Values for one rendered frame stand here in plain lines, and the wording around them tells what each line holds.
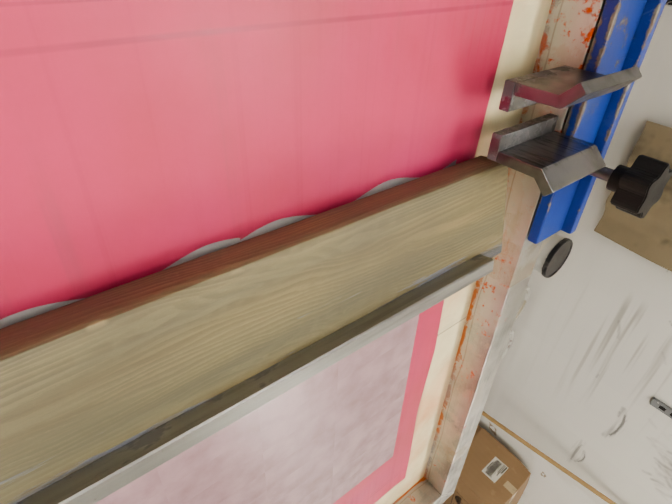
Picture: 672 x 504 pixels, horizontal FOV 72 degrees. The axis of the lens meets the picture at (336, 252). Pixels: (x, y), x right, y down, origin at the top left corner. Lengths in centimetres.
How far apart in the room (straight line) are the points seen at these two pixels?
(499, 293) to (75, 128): 39
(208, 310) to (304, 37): 14
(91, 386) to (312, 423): 24
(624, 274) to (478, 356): 198
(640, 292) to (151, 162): 238
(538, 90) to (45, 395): 30
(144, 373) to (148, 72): 13
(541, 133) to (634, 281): 212
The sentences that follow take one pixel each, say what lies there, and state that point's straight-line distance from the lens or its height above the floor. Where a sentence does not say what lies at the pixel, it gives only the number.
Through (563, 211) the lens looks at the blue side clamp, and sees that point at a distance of 45.
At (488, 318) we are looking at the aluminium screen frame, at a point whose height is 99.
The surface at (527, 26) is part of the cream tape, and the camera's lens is 38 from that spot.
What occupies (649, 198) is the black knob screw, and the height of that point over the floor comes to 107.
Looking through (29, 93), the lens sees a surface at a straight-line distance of 20.
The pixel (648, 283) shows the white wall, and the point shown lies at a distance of 246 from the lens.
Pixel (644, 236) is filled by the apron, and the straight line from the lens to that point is 234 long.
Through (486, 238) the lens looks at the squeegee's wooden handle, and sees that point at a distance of 36.
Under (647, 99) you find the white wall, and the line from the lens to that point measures 226.
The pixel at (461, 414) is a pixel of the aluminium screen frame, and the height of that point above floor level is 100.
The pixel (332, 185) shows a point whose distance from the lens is 28.
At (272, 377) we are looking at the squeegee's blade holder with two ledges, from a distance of 25.
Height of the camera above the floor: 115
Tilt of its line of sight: 38 degrees down
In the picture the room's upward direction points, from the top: 128 degrees clockwise
